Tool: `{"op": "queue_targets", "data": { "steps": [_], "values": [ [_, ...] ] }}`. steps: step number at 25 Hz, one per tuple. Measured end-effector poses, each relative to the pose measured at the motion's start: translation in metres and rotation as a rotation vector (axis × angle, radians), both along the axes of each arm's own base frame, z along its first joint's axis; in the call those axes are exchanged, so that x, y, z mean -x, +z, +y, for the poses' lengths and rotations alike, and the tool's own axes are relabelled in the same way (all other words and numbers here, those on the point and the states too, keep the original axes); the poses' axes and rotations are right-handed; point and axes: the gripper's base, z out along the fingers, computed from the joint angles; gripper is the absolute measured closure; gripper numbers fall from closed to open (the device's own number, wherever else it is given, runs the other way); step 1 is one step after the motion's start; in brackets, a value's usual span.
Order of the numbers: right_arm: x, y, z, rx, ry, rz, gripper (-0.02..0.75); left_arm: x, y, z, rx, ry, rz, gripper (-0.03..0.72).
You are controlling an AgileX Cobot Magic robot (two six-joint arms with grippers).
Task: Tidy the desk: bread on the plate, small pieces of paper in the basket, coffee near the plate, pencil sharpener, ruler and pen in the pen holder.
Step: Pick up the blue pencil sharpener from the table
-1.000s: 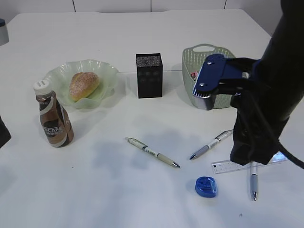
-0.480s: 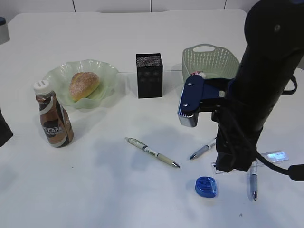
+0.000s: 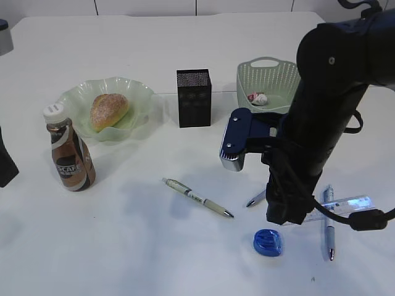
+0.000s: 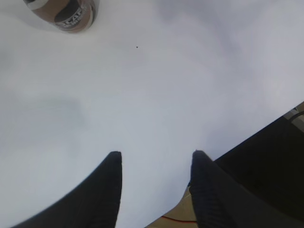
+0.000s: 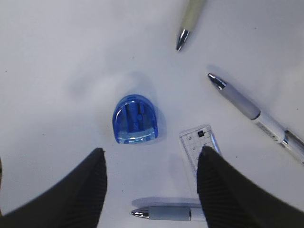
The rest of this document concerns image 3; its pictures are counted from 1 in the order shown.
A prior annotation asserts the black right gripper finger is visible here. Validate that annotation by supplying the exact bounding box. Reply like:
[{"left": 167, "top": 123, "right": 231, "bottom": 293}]
[
  {"left": 296, "top": 195, "right": 318, "bottom": 225},
  {"left": 266, "top": 181, "right": 299, "bottom": 224}
]

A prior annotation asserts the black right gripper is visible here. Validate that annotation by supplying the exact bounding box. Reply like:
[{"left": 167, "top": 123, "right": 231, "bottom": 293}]
[{"left": 267, "top": 23, "right": 368, "bottom": 191}]

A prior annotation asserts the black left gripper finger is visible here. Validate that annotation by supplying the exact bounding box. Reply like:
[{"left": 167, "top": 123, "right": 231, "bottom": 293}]
[{"left": 0, "top": 131, "right": 19, "bottom": 188}]

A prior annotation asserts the blue pencil sharpener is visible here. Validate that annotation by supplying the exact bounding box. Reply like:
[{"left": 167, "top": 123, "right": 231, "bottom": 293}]
[{"left": 253, "top": 229, "right": 282, "bottom": 257}]

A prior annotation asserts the brown Nescafe coffee bottle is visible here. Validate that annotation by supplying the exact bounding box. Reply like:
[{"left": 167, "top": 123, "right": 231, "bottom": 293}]
[{"left": 43, "top": 103, "right": 96, "bottom": 192}]

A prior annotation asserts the grey paper ball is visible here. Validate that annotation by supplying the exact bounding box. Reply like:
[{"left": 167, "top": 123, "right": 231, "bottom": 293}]
[{"left": 251, "top": 94, "right": 268, "bottom": 106}]

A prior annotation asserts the sugared bread roll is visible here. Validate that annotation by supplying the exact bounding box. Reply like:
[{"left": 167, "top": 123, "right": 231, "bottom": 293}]
[{"left": 89, "top": 93, "right": 129, "bottom": 132}]

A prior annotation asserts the pink paper ball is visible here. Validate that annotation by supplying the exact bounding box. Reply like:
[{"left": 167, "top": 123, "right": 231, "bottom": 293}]
[{"left": 247, "top": 92, "right": 261, "bottom": 102}]

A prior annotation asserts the blue right robot arm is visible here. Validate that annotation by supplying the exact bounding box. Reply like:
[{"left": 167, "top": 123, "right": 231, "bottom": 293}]
[{"left": 262, "top": 10, "right": 394, "bottom": 225}]

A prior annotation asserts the blue white ballpoint pen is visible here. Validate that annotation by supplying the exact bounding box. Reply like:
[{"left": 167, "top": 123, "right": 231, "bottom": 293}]
[{"left": 323, "top": 184, "right": 335, "bottom": 261}]

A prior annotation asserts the grey white ballpoint pen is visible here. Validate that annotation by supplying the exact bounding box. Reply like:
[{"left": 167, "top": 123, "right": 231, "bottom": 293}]
[{"left": 246, "top": 190, "right": 266, "bottom": 208}]

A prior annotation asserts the green plastic woven basket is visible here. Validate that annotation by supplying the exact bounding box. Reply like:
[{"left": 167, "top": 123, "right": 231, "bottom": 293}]
[{"left": 236, "top": 57, "right": 301, "bottom": 114}]

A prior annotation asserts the green wavy glass plate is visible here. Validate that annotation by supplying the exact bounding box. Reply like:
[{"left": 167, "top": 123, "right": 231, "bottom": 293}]
[{"left": 57, "top": 77, "right": 154, "bottom": 141}]

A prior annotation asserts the cream white ballpoint pen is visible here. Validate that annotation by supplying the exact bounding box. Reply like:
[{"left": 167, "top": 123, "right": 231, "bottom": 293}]
[{"left": 162, "top": 178, "right": 234, "bottom": 218}]

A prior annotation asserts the black square pen holder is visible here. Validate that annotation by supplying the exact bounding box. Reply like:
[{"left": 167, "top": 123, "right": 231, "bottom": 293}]
[{"left": 177, "top": 69, "right": 212, "bottom": 128}]

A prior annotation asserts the clear plastic ruler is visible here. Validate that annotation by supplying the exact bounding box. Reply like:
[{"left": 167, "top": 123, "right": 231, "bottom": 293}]
[{"left": 305, "top": 195, "right": 375, "bottom": 225}]

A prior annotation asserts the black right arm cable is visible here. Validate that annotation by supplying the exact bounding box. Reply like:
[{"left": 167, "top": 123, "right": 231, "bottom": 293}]
[{"left": 271, "top": 0, "right": 395, "bottom": 232}]

